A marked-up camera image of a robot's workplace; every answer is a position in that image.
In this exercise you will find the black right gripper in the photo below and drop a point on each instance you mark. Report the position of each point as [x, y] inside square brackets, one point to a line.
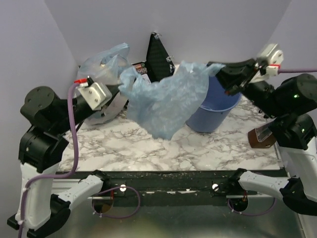
[240, 77]

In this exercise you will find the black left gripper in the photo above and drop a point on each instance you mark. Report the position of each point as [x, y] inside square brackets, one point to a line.
[114, 89]

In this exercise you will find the translucent trash bag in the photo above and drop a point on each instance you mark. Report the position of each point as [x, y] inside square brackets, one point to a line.
[106, 67]

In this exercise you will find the light blue trash bag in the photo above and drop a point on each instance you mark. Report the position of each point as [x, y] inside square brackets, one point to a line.
[162, 108]

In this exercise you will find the blue plastic trash bin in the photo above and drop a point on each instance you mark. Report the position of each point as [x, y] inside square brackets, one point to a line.
[214, 109]

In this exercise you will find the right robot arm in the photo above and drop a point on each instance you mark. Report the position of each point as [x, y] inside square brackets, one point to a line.
[288, 107]

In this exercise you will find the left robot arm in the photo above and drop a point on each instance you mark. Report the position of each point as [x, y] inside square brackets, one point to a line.
[41, 212]

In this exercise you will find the black poker chip case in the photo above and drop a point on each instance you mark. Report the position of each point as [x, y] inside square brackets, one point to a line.
[158, 64]

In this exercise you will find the brown block with clear holder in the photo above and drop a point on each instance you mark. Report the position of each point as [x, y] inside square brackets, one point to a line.
[261, 137]

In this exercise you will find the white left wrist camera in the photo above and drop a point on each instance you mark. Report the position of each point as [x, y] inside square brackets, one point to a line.
[95, 94]

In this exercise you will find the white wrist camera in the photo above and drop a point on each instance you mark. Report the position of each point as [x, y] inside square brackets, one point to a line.
[95, 94]
[270, 59]

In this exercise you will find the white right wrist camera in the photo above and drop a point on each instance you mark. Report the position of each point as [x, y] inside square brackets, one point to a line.
[270, 59]

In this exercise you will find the aluminium extrusion rail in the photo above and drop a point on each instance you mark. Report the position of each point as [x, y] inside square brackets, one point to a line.
[85, 188]

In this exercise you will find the black mounting rail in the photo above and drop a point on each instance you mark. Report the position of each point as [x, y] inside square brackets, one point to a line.
[165, 188]

